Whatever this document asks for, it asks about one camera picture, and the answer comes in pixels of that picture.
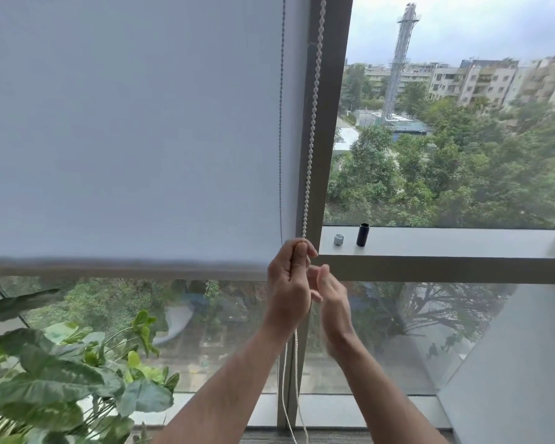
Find person's left hand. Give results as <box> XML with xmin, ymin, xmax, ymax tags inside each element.
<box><xmin>266</xmin><ymin>239</ymin><xmax>319</xmax><ymax>331</ymax></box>

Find person's right hand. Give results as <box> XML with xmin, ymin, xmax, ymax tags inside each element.
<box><xmin>306</xmin><ymin>265</ymin><xmax>355</xmax><ymax>361</ymax></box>

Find white bead chain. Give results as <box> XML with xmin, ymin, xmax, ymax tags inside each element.
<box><xmin>277</xmin><ymin>0</ymin><xmax>329</xmax><ymax>444</ymax></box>

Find person's left forearm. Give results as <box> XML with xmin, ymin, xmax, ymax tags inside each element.
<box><xmin>152</xmin><ymin>319</ymin><xmax>307</xmax><ymax>444</ymax></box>

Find person's right forearm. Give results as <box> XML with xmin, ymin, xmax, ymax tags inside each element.
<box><xmin>324</xmin><ymin>334</ymin><xmax>451</xmax><ymax>444</ymax></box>

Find grey window ledge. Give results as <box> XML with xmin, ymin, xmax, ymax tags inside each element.
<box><xmin>315</xmin><ymin>225</ymin><xmax>555</xmax><ymax>283</ymax></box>

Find green treetops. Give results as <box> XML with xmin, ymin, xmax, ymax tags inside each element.
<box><xmin>325</xmin><ymin>64</ymin><xmax>555</xmax><ymax>229</ymax></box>

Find low blue-roofed building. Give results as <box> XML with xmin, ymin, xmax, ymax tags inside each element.
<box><xmin>354</xmin><ymin>108</ymin><xmax>434</xmax><ymax>137</ymax></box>

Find white roller blind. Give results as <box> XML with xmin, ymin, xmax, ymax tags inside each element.
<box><xmin>0</xmin><ymin>0</ymin><xmax>313</xmax><ymax>281</ymax></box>

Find tall lattice tower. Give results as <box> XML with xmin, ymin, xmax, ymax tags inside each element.
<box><xmin>381</xmin><ymin>2</ymin><xmax>421</xmax><ymax>121</ymax></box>

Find row of apartment buildings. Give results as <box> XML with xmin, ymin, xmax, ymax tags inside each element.
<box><xmin>343</xmin><ymin>49</ymin><xmax>555</xmax><ymax>112</ymax></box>

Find green leafy potted plant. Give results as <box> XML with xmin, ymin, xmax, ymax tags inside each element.
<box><xmin>0</xmin><ymin>289</ymin><xmax>181</xmax><ymax>444</ymax></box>

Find grey vertical window post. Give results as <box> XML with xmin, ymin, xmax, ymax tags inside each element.
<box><xmin>277</xmin><ymin>0</ymin><xmax>355</xmax><ymax>430</ymax></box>

